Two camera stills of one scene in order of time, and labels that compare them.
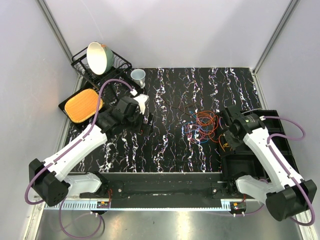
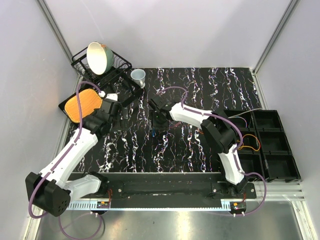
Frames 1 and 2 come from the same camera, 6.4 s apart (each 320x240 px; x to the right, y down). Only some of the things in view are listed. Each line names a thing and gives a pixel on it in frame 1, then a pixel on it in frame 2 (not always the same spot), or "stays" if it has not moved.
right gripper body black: [233, 142] to [157, 122]
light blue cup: [138, 76] stays
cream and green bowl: [100, 57] stays
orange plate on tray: [83, 105] stays
